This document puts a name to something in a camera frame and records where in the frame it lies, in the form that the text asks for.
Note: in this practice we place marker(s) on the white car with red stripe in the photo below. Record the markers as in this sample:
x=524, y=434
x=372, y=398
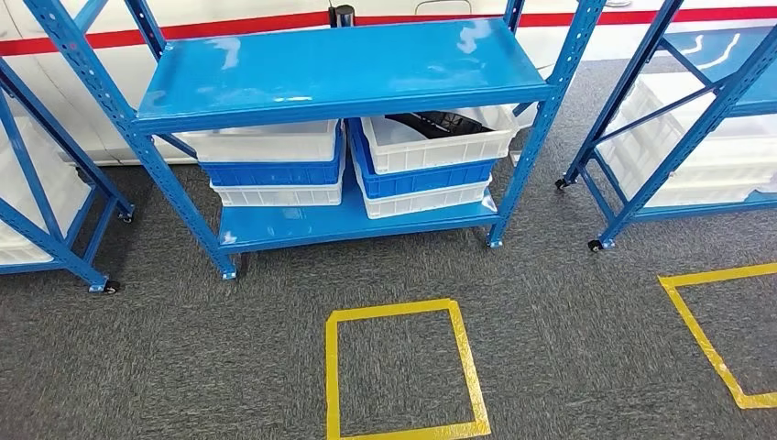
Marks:
x=36, y=91

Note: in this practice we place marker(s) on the blue metal shelf rack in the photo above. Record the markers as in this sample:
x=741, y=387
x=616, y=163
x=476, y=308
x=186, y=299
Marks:
x=334, y=67
x=36, y=231
x=668, y=152

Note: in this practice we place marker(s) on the black barrier post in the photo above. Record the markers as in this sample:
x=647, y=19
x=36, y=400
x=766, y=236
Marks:
x=343, y=15

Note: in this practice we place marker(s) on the large white plastic crate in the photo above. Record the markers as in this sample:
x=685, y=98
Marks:
x=728, y=164

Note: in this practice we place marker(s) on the blue plastic crate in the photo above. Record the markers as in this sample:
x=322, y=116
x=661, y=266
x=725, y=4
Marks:
x=273, y=173
x=425, y=182

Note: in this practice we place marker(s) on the yellow floor tape square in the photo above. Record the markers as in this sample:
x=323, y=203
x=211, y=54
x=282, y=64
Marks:
x=332, y=376
x=698, y=328

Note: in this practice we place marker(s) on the black plastic part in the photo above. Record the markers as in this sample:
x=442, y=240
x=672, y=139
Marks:
x=443, y=126

